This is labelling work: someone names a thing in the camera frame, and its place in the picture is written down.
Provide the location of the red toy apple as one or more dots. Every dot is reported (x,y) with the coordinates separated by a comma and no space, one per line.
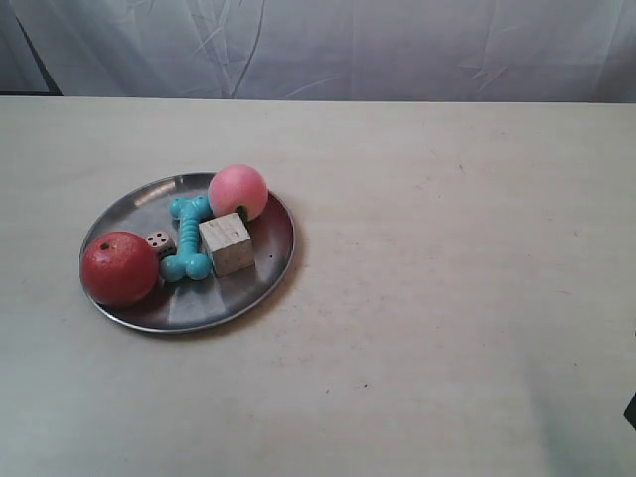
(118,269)

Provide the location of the small wooden die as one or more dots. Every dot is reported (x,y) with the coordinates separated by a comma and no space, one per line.
(162,244)

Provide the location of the white backdrop cloth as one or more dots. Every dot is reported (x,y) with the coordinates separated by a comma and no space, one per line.
(322,50)

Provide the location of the teal rubber bone toy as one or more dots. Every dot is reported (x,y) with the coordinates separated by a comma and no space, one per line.
(187,262)

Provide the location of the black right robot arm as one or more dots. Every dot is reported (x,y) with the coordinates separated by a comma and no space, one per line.
(630,412)

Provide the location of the wooden cube block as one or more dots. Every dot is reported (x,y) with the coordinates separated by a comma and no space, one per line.
(227,244)

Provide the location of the pink toy peach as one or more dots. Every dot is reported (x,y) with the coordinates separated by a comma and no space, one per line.
(238,187)

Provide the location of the round metal plate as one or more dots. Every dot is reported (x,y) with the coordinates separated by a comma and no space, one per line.
(188,305)

